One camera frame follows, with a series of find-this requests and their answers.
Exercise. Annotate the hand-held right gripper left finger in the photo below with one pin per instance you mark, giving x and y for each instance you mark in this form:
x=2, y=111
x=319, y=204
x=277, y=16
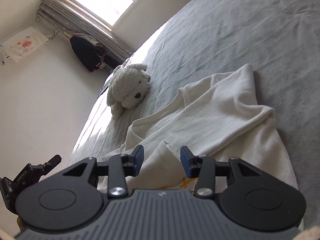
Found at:
x=139, y=160

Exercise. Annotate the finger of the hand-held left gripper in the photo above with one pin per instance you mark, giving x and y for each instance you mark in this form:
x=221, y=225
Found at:
x=52, y=163

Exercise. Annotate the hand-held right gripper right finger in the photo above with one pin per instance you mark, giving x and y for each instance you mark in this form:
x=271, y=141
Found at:
x=185, y=161

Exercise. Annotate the white t-shirt with orange print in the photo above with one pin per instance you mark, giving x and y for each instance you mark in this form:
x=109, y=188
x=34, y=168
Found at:
x=225, y=120

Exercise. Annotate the hanging dark clothes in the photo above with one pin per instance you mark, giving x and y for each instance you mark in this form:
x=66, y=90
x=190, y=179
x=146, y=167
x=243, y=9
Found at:
x=85, y=52

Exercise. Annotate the white plush dog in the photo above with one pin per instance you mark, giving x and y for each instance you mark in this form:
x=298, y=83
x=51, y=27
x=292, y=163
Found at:
x=125, y=90

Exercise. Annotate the dark tablet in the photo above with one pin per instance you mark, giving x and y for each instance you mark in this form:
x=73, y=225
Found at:
x=103, y=90

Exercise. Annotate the covered air conditioner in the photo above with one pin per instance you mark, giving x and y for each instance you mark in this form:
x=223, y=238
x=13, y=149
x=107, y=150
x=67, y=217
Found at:
x=22, y=45

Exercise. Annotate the bed with grey sheet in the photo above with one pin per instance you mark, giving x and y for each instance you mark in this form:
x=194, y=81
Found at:
x=225, y=30

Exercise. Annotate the grey star curtain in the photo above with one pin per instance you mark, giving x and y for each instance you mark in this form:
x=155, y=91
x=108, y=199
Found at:
x=87, y=27

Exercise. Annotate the window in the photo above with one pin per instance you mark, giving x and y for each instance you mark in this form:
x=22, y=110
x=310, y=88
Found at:
x=100, y=0

